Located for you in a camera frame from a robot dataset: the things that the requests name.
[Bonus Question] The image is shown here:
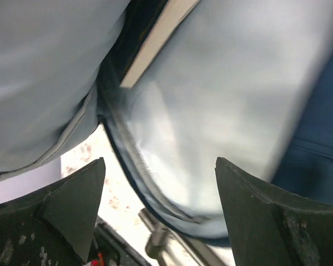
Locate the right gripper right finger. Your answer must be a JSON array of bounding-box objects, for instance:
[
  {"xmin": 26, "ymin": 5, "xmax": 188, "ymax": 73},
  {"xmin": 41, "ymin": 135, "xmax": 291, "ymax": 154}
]
[{"xmin": 215, "ymin": 157, "xmax": 333, "ymax": 266}]

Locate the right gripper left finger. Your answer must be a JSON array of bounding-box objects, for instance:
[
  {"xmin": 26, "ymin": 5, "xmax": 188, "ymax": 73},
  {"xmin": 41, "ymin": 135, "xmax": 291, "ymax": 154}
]
[{"xmin": 0, "ymin": 158, "xmax": 105, "ymax": 265}]

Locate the navy blue student backpack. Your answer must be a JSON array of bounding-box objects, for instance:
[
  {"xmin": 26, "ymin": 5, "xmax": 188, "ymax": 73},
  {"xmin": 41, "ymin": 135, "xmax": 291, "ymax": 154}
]
[{"xmin": 0, "ymin": 1, "xmax": 333, "ymax": 245}]

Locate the dark blue book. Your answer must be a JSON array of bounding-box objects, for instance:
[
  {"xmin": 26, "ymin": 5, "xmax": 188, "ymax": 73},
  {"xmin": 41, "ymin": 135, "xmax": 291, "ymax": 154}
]
[{"xmin": 109, "ymin": 0, "xmax": 199, "ymax": 89}]

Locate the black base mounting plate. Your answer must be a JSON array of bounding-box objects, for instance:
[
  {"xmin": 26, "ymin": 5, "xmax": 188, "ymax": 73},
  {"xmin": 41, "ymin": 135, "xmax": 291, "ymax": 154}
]
[{"xmin": 92, "ymin": 216, "xmax": 151, "ymax": 266}]

